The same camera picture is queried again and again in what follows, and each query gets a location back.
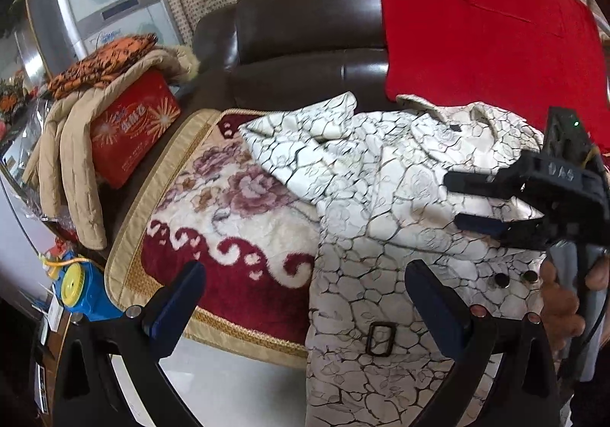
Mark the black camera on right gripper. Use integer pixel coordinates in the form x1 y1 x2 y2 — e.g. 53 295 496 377
543 107 592 167

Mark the blue yellow toy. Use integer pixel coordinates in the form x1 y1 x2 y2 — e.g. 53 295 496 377
40 250 122 322

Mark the beige quilted jacket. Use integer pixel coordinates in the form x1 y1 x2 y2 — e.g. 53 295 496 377
24 46 199 250

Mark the orange black patterned cloth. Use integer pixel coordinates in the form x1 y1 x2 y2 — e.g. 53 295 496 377
48 32 158 100

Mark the red garment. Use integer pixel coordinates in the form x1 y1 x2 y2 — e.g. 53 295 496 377
380 0 609 150

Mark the dark brown leather sofa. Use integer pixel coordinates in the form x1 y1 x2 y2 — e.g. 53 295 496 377
186 0 398 112

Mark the floral red beige sofa blanket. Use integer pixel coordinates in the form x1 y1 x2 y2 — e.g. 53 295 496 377
104 109 318 369

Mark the right hand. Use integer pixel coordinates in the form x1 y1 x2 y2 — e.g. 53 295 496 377
540 257 609 353

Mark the red gift box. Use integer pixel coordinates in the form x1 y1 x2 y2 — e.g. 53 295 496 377
90 69 181 188

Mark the white crackle-pattern coat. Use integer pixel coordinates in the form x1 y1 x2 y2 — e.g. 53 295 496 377
240 92 544 426

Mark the flower arrangement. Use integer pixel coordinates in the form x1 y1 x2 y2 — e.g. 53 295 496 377
1 70 38 131

